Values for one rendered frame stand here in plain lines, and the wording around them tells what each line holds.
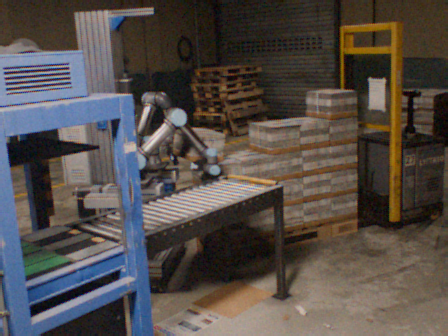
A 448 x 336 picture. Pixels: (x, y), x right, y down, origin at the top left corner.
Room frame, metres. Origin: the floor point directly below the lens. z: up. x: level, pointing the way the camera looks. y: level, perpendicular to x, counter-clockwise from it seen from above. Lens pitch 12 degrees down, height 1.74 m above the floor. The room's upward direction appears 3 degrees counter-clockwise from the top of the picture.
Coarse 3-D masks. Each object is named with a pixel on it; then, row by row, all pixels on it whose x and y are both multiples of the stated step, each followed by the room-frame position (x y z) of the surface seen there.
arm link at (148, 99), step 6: (144, 96) 4.63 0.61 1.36; (150, 96) 4.60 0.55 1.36; (144, 102) 4.60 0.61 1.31; (150, 102) 4.58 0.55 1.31; (144, 108) 4.58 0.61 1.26; (150, 108) 4.57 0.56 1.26; (144, 114) 4.54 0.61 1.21; (150, 114) 4.56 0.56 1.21; (144, 120) 4.51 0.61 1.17; (150, 120) 4.55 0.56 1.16; (138, 126) 4.50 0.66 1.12; (144, 126) 4.49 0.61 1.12; (138, 132) 4.45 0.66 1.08; (144, 132) 4.47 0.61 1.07
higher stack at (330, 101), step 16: (320, 96) 4.80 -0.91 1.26; (336, 96) 4.69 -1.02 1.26; (352, 96) 4.76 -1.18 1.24; (320, 112) 4.80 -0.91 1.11; (336, 112) 4.69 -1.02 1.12; (336, 128) 4.68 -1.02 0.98; (352, 128) 4.75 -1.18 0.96; (352, 144) 4.76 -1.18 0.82; (336, 160) 4.68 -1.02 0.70; (352, 160) 4.75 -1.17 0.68; (336, 176) 4.68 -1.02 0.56; (352, 176) 4.75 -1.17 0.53; (336, 208) 4.68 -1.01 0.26; (352, 208) 4.75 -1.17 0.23; (336, 224) 4.68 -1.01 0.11; (352, 224) 4.75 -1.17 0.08
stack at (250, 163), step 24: (240, 168) 4.28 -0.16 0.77; (264, 168) 4.39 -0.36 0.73; (288, 168) 4.48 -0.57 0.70; (312, 168) 4.58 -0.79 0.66; (288, 192) 4.47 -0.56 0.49; (312, 192) 4.57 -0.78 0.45; (264, 216) 4.37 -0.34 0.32; (288, 216) 4.47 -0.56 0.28; (312, 216) 4.58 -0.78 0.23; (216, 240) 4.19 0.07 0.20; (264, 240) 4.37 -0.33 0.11; (312, 240) 4.57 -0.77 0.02; (216, 264) 4.18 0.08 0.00
